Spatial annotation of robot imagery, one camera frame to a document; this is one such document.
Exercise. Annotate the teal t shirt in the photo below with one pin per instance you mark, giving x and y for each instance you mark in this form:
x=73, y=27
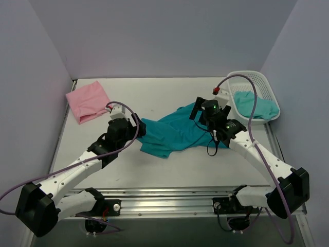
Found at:
x=174, y=132

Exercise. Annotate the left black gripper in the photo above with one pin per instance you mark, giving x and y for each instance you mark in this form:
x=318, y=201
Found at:
x=136, y=124

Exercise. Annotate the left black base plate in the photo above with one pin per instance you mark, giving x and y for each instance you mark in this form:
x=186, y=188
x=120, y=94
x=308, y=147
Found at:
x=104, y=208

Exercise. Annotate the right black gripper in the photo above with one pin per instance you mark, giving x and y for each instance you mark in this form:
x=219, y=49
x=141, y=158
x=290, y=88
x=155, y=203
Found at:
x=196, y=109

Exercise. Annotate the aluminium rail frame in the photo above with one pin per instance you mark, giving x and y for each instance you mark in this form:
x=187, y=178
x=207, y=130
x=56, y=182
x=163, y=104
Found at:
x=184, y=184

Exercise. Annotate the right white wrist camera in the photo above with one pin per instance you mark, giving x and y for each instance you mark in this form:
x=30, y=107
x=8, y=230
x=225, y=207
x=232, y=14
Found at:
x=220, y=95

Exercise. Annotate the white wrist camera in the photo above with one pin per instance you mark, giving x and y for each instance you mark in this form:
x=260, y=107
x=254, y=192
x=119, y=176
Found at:
x=116, y=111
x=220, y=95

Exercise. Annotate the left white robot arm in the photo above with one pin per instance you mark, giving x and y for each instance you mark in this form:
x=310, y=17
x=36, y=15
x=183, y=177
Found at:
x=41, y=206

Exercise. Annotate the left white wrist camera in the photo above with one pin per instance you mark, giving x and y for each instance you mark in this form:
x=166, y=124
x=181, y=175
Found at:
x=116, y=111

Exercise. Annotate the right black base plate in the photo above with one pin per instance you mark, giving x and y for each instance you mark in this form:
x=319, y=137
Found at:
x=226, y=205

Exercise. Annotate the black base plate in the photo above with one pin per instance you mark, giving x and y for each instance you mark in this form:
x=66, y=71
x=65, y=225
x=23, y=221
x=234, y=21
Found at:
x=104, y=208
x=226, y=205

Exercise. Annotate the white plastic basket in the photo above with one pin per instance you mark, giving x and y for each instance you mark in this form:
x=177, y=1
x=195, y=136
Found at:
x=243, y=95

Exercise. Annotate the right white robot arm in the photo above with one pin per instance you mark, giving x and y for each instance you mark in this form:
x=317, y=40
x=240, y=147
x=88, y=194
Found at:
x=289, y=187

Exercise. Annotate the pink folded t shirt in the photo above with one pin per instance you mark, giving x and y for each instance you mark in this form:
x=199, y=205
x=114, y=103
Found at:
x=87, y=102

